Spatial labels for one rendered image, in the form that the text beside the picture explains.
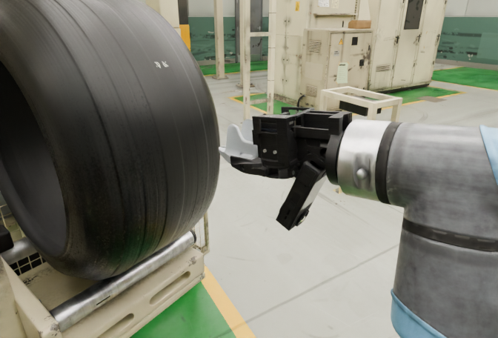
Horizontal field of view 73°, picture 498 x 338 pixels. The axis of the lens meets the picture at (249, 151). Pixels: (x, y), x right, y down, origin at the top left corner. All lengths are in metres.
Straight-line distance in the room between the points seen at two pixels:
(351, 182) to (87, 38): 0.42
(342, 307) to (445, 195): 1.69
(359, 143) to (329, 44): 4.62
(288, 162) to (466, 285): 0.21
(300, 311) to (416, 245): 1.61
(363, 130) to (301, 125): 0.09
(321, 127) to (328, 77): 4.63
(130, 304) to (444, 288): 0.62
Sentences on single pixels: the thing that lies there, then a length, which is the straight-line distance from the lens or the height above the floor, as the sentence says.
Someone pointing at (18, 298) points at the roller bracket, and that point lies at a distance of 0.78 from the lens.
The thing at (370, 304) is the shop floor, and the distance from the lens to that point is 2.06.
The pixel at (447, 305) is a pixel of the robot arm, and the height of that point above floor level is 1.19.
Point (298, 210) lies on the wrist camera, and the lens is 0.45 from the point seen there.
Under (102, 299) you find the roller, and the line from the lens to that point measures 0.78.
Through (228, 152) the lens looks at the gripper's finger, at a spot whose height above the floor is 1.24.
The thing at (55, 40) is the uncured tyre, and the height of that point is 1.39.
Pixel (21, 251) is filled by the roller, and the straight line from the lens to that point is 0.98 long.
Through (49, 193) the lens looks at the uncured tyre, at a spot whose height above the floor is 0.99.
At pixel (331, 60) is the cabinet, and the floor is 0.84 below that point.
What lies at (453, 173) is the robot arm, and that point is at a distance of 0.34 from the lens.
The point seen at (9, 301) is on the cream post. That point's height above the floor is 0.95.
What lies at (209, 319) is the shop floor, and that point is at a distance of 1.90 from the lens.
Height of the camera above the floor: 1.42
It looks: 22 degrees down
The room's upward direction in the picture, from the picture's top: straight up
